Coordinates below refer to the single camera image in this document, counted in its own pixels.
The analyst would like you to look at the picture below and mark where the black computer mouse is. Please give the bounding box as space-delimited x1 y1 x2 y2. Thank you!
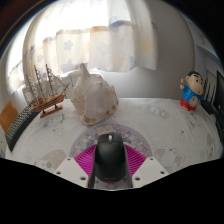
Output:
92 133 129 184

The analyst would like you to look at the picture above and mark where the cartoon boy clock figurine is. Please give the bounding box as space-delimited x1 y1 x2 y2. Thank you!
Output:
179 69 205 112

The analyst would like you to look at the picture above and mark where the white cartoon-print tablecloth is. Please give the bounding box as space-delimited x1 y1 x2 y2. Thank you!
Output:
4 97 224 174

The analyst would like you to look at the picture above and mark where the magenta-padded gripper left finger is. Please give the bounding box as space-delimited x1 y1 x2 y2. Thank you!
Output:
54 143 101 189

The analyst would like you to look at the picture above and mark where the large white conch shell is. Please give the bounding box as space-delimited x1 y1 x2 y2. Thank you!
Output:
70 63 120 127

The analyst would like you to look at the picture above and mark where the white star-print curtain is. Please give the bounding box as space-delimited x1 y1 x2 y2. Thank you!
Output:
6 0 158 98

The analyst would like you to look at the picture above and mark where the wooden model sailing ship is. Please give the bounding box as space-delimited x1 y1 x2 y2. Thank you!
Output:
25 63 71 119

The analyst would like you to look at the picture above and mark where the white shelf unit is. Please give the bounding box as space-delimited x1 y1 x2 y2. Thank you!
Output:
196 29 224 84

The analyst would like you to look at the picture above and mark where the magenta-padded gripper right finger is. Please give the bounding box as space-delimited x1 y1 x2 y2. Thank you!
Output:
121 143 169 189

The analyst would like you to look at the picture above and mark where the black keyboard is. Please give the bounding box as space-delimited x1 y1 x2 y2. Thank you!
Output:
4 101 40 153

